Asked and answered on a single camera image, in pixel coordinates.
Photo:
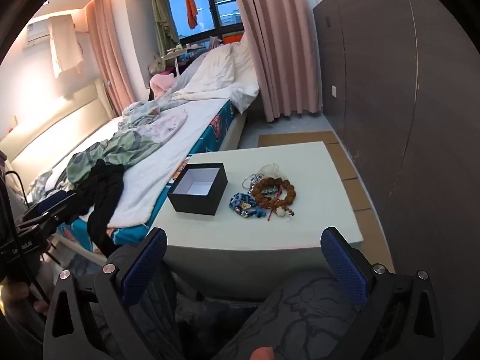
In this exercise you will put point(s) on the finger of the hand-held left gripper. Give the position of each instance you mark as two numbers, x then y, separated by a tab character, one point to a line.
45	210

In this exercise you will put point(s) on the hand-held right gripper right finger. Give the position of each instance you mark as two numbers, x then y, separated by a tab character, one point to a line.
345	266

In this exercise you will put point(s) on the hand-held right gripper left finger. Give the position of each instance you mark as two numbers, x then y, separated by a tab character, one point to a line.
144	266

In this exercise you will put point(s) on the black jewelry box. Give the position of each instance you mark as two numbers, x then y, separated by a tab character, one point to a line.
197	198

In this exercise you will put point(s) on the person's left hand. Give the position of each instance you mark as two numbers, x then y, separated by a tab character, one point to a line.
18	296

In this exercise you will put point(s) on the black clothing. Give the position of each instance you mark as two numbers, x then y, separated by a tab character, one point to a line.
105	202

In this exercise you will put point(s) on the person's grey patterned pants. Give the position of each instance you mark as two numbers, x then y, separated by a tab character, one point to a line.
292	315

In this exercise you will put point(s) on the cream padded headboard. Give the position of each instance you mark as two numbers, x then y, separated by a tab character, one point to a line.
56	127

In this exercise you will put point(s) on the green blanket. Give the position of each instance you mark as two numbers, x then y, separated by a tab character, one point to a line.
108	153

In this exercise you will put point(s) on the white low table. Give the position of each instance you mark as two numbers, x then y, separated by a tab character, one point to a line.
307	180

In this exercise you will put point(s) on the brown cardboard sheet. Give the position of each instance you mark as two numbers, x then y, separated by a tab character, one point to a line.
348	168

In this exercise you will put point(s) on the clear plastic bag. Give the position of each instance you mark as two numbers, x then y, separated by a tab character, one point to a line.
272	170

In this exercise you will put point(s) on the bed with teal printed sheet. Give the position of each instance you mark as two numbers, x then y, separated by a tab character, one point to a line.
172	146

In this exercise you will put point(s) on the pale floral quilt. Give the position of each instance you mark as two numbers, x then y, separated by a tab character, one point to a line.
161	123

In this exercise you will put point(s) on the white hanging cloth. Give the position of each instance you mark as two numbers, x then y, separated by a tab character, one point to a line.
65	45

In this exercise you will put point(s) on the pink curtain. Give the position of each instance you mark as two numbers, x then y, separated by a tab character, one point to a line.
277	45
112	56

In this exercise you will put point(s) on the pink cloth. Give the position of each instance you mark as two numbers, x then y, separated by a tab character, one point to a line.
161	84

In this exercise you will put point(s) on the dark brown wardrobe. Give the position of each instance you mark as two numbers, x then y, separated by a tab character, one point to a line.
393	101

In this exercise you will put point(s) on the white air conditioner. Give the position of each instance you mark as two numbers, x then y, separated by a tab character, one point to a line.
37	33

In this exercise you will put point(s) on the white duvet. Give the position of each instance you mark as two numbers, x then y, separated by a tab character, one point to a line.
221	71

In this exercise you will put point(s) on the green hanging garment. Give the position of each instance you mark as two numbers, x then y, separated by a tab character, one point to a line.
161	22

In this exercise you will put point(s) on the orange hanging towel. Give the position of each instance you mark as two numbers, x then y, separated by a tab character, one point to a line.
190	3

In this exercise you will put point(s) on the dark framed window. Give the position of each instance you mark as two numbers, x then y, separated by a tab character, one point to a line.
210	7

